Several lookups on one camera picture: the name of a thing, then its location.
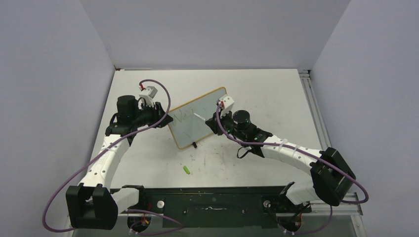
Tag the aluminium rail frame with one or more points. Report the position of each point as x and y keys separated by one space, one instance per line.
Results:
x=314 y=108

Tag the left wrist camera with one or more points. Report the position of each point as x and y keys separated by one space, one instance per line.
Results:
x=148 y=93

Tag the green marker cap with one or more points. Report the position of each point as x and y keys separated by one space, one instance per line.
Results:
x=186 y=170

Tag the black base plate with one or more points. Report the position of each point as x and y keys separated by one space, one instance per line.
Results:
x=222 y=207

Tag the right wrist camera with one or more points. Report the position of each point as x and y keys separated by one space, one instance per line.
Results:
x=226 y=102

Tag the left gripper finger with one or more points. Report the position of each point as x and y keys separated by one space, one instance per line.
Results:
x=167 y=120
x=160 y=112

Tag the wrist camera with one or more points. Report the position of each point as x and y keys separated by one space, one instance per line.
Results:
x=226 y=102
x=148 y=93

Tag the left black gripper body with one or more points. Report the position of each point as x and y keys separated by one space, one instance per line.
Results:
x=148 y=115

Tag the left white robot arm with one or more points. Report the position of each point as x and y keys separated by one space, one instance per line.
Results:
x=91 y=204

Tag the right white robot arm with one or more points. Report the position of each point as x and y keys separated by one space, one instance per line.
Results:
x=331 y=176

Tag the white green marker pen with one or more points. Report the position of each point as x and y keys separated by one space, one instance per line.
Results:
x=199 y=116

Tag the yellow framed whiteboard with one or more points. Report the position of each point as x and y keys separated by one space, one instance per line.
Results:
x=186 y=128

